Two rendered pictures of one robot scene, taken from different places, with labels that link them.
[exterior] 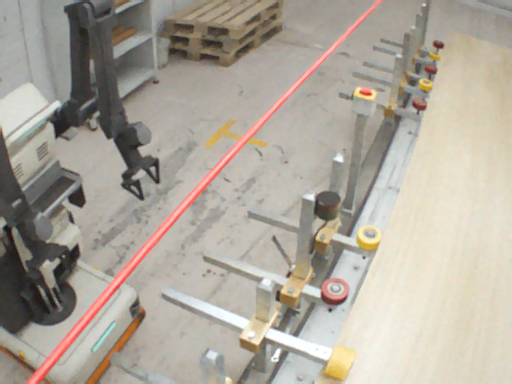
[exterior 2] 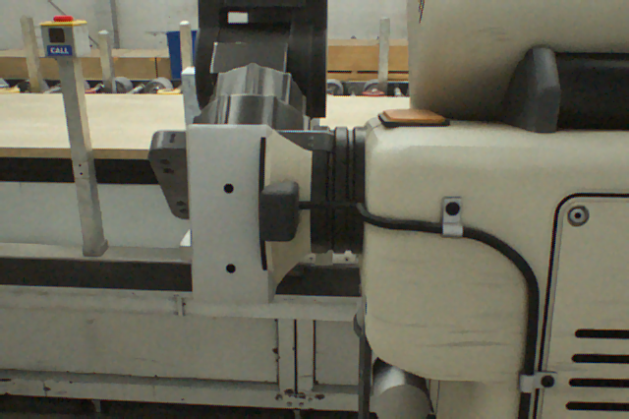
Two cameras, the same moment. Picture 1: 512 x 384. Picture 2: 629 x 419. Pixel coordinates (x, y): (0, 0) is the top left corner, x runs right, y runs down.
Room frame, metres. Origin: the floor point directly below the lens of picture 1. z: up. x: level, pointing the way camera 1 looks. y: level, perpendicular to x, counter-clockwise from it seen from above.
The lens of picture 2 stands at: (1.40, 1.03, 1.31)
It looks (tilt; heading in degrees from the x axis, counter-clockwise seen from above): 22 degrees down; 248
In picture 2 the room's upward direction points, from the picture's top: straight up
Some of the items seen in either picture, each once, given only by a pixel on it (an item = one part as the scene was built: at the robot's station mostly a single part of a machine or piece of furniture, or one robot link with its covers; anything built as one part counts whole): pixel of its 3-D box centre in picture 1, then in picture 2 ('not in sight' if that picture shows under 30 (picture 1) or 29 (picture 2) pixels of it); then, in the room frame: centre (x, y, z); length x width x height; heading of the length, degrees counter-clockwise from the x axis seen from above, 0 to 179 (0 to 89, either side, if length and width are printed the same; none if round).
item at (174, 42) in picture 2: not in sight; (194, 63); (0.06, -5.94, 0.36); 0.59 x 0.57 x 0.73; 65
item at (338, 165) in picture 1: (331, 216); (199, 178); (1.16, -0.24, 0.89); 0.04 x 0.04 x 0.48; 65
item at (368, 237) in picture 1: (367, 245); not in sight; (1.06, -0.35, 0.85); 0.08 x 0.08 x 0.11
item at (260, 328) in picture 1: (260, 326); not in sight; (0.69, -0.02, 0.95); 0.14 x 0.06 x 0.05; 155
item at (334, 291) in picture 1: (333, 299); not in sight; (0.84, -0.22, 0.85); 0.08 x 0.08 x 0.11
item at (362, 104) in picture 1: (364, 102); (66, 40); (1.39, -0.35, 1.18); 0.07 x 0.07 x 0.08; 65
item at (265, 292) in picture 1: (263, 337); not in sight; (0.71, -0.03, 0.86); 0.04 x 0.04 x 0.48; 65
